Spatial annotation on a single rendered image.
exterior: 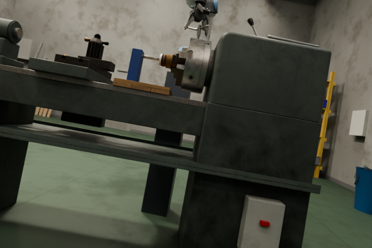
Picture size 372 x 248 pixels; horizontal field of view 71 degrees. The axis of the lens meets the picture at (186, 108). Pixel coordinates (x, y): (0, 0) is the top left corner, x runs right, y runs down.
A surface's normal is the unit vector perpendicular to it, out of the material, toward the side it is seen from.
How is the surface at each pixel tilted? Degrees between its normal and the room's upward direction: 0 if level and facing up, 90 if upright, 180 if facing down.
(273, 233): 90
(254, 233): 90
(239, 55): 90
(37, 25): 90
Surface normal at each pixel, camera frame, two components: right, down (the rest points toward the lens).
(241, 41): 0.02, -0.04
